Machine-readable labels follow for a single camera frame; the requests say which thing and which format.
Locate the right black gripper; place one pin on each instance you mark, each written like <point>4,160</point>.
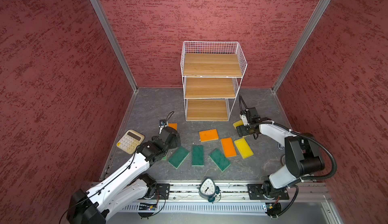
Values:
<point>243,131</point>

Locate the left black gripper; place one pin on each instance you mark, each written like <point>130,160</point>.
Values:
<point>174,144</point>

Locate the yellow sponge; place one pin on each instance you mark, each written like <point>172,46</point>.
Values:
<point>238,123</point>
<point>243,148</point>

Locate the dark green sponge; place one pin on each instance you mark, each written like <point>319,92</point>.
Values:
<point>178,157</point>
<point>198,155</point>
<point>219,159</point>

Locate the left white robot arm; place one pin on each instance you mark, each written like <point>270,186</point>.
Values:
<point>126,185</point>

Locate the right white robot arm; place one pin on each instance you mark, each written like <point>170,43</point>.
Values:
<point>302,152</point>

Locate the bottom wooden shelf board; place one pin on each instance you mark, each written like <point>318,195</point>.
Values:
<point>207,110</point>

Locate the wooden shelf board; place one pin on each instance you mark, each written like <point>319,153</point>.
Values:
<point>213,65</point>
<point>207,88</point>
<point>207,110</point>

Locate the middle wooden shelf board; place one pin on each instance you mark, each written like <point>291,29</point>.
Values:
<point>207,88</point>

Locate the top wooden shelf board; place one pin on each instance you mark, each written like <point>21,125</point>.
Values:
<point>213,65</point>

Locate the orange sponge far left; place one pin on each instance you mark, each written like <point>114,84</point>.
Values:
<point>173,125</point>

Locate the orange sponge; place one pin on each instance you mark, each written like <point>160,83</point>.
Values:
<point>228,147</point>
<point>173,125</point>
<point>208,135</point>

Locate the dark green sponge upright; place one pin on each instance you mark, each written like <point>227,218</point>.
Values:
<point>198,155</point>

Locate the orange sponge right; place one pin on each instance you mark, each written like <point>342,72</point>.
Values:
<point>228,147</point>

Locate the beige calculator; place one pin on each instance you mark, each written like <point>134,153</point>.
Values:
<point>130,141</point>

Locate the orange sponge centre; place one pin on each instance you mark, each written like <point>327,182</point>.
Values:
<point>208,135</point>

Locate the white kitchen timer dial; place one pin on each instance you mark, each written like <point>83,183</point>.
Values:
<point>209,190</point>

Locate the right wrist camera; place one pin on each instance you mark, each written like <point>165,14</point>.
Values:
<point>244,119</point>

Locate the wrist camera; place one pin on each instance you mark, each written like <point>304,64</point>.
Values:
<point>244,119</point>
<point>164,122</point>

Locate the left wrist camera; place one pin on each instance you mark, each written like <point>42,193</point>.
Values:
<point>164,122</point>

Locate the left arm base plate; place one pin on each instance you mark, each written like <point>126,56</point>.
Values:
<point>160,189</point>

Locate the white wire shelf rack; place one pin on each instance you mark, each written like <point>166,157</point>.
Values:
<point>213,48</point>

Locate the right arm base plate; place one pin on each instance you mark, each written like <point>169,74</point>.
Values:
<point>266,192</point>

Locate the aluminium mounting rail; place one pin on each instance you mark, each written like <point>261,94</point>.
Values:
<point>178,191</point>

